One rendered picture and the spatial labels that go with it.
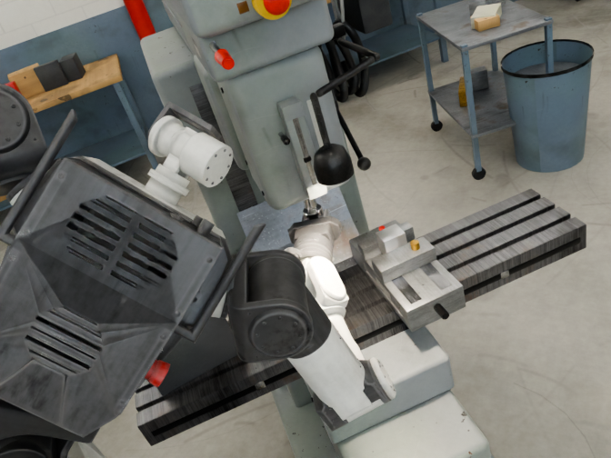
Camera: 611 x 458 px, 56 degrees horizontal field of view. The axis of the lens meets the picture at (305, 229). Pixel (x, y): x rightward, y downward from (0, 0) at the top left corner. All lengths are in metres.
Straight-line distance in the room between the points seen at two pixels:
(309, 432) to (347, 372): 1.31
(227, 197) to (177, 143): 0.87
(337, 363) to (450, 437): 0.60
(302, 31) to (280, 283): 0.48
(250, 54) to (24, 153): 0.45
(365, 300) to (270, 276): 0.71
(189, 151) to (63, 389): 0.34
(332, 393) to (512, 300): 1.94
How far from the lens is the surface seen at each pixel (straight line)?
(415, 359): 1.45
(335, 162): 1.04
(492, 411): 2.41
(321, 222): 1.31
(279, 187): 1.20
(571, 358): 2.58
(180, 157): 0.83
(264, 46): 1.07
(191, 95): 1.58
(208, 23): 0.94
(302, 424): 2.26
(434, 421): 1.49
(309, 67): 1.14
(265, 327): 0.78
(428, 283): 1.41
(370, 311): 1.48
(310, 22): 1.08
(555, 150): 3.57
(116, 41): 5.42
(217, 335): 1.44
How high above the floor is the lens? 1.95
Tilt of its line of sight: 33 degrees down
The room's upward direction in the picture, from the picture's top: 18 degrees counter-clockwise
